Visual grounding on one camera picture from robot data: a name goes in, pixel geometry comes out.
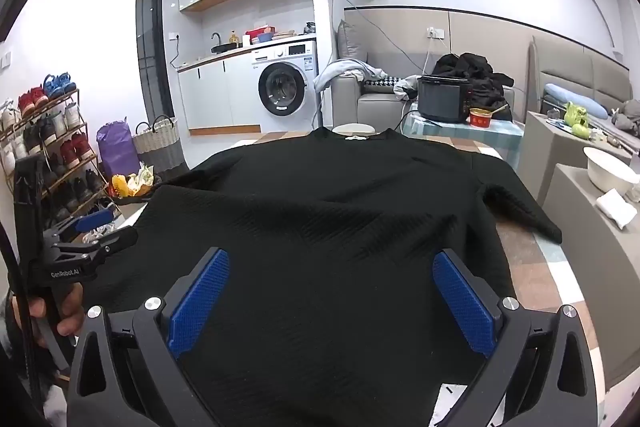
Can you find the white base cabinets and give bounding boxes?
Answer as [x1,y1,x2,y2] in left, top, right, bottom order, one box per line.
[177,54,261,136]

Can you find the black toaster oven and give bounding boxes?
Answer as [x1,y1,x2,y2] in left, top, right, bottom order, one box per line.
[417,76,473,124]

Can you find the grey cushion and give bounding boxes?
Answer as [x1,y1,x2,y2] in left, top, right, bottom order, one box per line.
[336,19,368,75]

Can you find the green plush toy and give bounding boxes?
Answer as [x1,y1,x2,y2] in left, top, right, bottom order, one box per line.
[563,101,592,138]

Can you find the grey quilt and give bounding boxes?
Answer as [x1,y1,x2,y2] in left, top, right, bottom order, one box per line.
[611,99,640,138]

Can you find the plaid tablecloth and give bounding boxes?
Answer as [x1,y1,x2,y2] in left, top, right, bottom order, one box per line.
[107,131,608,427]

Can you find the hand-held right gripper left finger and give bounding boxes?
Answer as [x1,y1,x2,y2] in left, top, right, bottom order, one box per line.
[66,248,231,427]

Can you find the person's left hand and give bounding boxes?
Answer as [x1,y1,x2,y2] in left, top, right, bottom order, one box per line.
[10,281,86,350]

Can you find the pale grey garment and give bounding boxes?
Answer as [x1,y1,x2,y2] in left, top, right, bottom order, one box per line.
[393,74,421,100]

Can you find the pile of black clothes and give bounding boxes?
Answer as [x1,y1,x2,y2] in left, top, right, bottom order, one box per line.
[431,53,516,120]

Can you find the purple bag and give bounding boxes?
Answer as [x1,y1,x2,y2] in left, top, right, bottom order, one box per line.
[96,121,141,180]

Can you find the white washing machine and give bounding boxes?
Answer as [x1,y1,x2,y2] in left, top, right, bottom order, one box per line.
[250,39,321,134]

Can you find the tall grey cabinet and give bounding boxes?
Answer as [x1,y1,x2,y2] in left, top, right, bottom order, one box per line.
[542,163,640,388]

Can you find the blue checked side table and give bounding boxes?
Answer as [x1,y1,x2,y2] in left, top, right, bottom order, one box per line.
[402,109,525,185]

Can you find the white folded towel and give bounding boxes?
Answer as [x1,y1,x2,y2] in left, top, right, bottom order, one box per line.
[596,188,638,230]

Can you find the wooden shoe rack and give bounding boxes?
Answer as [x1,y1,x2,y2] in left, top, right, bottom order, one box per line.
[0,88,118,228]

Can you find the grey padded headboard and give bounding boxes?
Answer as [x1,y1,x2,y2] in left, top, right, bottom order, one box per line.
[527,36,631,118]

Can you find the houndstooth cushion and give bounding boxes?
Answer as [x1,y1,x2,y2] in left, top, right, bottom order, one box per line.
[362,77,401,94]

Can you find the dark door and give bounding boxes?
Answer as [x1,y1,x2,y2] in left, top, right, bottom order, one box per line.
[136,0,183,128]

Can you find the black knit sweater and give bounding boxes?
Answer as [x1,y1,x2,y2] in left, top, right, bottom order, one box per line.
[82,127,565,427]

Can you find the grey sofa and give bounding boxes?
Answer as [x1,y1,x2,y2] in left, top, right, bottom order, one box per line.
[332,74,518,130]

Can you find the red instant noodle cup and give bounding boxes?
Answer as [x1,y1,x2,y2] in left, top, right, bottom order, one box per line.
[468,107,496,128]

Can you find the low grey cabinet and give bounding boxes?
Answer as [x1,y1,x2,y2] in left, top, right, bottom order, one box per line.
[520,111,608,202]

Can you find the rows of shoes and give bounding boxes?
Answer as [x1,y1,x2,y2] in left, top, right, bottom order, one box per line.
[0,73,121,243]

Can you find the yellow snack bags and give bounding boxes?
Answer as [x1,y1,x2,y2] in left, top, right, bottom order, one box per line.
[107,162,161,200]

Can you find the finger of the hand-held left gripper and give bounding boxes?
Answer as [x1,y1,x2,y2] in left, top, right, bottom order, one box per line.
[52,227,139,260]
[42,208,117,244]

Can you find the white basin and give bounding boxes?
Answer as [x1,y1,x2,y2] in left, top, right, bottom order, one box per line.
[582,147,640,196]

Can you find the woven basket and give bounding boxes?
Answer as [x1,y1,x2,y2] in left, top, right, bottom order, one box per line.
[132,114,188,180]

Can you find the blue pillow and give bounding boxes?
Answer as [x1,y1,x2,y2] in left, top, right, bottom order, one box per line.
[544,83,608,118]

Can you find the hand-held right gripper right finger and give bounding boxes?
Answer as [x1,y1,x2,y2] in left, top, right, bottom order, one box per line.
[432,249,599,427]

